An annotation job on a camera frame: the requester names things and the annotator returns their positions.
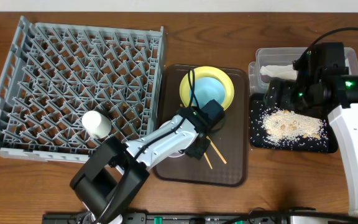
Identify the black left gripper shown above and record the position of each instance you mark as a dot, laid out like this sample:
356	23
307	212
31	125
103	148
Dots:
199	154

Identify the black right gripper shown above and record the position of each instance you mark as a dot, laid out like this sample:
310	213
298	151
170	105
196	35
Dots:
286	88

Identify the pink bowl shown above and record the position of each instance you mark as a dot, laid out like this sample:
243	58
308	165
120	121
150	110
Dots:
178	153

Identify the white plastic wrapper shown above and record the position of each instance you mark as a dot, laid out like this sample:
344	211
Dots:
285	72

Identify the pile of rice and nuts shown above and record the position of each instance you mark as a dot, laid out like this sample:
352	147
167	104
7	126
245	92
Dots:
289	124

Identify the light blue bowl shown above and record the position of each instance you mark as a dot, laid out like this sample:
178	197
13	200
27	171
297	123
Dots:
207	89

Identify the white paper cup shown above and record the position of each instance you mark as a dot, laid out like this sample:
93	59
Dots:
96	124

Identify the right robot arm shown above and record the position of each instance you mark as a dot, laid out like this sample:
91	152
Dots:
320	84

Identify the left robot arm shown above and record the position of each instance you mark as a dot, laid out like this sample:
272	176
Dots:
111	178

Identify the clear plastic waste bin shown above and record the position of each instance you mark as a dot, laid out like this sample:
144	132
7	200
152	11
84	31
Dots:
280	56

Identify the black waste tray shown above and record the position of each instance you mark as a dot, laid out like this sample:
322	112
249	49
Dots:
259	136

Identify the grey dishwasher rack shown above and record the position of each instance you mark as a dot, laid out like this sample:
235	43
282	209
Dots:
55	73

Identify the wooden chopstick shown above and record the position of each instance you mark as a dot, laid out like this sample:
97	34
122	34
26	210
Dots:
217	150
208	161

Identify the brown serving tray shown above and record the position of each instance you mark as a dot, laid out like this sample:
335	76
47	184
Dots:
232	140

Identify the yellow round plate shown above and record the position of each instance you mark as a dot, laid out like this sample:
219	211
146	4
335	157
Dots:
206	71

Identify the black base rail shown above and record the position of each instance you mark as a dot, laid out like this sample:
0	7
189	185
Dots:
136	218

